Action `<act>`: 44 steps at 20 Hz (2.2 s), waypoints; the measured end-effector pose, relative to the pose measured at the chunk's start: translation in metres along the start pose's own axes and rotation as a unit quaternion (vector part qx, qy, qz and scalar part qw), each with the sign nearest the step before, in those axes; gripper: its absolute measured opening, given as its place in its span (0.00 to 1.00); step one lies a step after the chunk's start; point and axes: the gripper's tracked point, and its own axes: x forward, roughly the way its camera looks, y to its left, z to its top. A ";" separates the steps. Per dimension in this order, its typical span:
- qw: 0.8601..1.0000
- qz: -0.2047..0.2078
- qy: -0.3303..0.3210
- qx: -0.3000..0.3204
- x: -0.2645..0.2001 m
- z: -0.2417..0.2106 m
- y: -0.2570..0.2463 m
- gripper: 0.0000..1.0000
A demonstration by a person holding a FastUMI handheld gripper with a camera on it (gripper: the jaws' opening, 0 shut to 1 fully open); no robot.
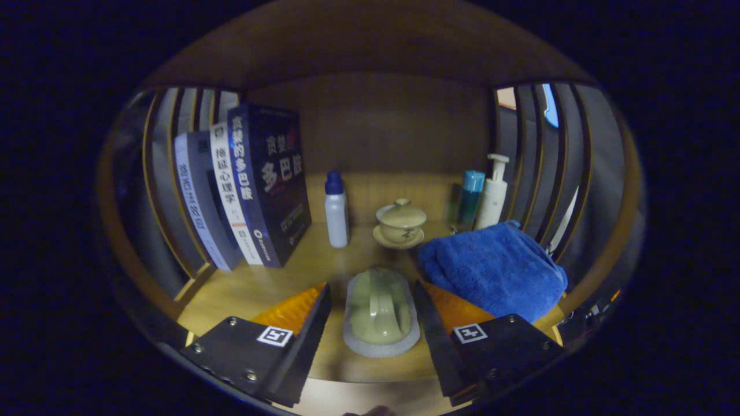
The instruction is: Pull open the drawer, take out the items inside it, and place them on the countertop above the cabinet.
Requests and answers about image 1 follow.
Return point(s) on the wooden cabinet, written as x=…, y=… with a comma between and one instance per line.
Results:
x=370, y=52

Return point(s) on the white pump bottle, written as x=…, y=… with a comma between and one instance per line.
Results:
x=492, y=199

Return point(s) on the beige lidded teacup with saucer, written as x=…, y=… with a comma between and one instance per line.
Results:
x=400, y=222

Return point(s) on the wooden countertop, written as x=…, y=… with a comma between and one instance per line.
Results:
x=277, y=289

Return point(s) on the blue folded towel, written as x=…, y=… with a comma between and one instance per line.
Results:
x=491, y=271

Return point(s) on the white book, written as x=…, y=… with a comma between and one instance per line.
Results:
x=228, y=190

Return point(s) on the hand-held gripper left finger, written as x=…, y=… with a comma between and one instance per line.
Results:
x=306, y=346

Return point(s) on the teal bottle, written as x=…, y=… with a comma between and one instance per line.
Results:
x=471, y=196

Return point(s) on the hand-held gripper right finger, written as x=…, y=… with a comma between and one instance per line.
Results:
x=439, y=346

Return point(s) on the white bottle with blue cap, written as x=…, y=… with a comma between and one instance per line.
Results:
x=336, y=216

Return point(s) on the dark blue book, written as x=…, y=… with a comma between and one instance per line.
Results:
x=277, y=185

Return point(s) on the black device with orange tip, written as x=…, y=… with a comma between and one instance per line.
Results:
x=584, y=323

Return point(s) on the green brush with white sponge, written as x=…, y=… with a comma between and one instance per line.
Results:
x=378, y=312

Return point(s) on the pale blue book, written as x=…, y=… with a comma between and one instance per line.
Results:
x=199, y=202

